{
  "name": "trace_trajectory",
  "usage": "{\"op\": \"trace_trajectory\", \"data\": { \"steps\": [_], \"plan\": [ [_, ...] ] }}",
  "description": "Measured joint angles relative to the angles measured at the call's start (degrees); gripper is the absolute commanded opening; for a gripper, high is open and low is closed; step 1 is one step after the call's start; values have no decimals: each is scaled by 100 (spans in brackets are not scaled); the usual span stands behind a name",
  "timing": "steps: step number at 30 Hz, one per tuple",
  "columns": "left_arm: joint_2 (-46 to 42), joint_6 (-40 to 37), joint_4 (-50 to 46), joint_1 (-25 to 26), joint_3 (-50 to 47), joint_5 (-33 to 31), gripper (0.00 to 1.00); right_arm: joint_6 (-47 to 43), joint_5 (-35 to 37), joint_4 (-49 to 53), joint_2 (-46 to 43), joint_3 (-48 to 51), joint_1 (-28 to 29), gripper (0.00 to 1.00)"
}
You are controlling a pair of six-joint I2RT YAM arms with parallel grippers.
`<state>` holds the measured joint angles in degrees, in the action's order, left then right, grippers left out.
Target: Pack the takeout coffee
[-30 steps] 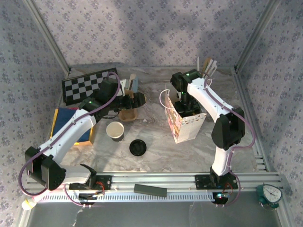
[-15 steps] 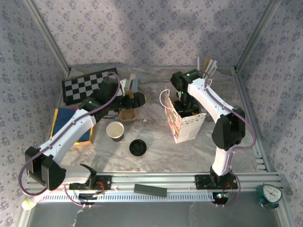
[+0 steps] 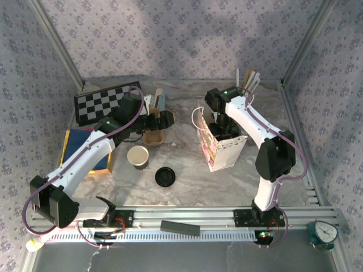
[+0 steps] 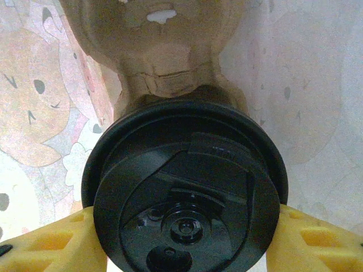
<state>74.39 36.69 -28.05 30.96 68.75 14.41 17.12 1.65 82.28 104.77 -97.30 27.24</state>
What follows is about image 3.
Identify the brown pulp cup carrier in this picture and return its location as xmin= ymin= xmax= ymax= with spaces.
xmin=141 ymin=106 xmax=167 ymax=147

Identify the white cartoon print paper bag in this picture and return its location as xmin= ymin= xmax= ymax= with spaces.
xmin=191 ymin=106 xmax=248 ymax=172

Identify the blue paper napkin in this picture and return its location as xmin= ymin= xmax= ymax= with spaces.
xmin=62 ymin=129 xmax=110 ymax=171

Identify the black white chessboard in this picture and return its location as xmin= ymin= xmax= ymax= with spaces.
xmin=73 ymin=81 xmax=147 ymax=128

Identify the wooden stir stick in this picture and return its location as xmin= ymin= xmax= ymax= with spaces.
xmin=243 ymin=69 xmax=254 ymax=91

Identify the black plastic cup lid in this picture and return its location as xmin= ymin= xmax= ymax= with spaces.
xmin=155 ymin=167 xmax=177 ymax=188

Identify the black rectangular block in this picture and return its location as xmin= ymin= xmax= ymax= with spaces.
xmin=160 ymin=219 xmax=201 ymax=237

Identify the teal alarm clock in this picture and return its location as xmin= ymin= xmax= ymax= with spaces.
xmin=307 ymin=219 xmax=339 ymax=252

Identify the pink tube with white cap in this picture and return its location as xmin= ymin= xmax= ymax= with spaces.
xmin=26 ymin=233 xmax=57 ymax=252

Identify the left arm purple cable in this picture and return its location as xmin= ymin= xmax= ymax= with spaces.
xmin=22 ymin=86 xmax=144 ymax=250

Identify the aluminium mounting rail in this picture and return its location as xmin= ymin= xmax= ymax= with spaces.
xmin=30 ymin=206 xmax=340 ymax=231

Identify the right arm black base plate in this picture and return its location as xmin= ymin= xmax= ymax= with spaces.
xmin=234 ymin=209 xmax=286 ymax=227

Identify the aluminium frame post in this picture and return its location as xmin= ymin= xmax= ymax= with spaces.
xmin=280 ymin=0 xmax=339 ymax=86
xmin=28 ymin=0 xmax=86 ymax=90

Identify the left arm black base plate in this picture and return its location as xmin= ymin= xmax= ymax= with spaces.
xmin=82 ymin=209 xmax=134 ymax=229

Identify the white slotted cable duct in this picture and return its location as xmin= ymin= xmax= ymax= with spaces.
xmin=47 ymin=228 xmax=258 ymax=244

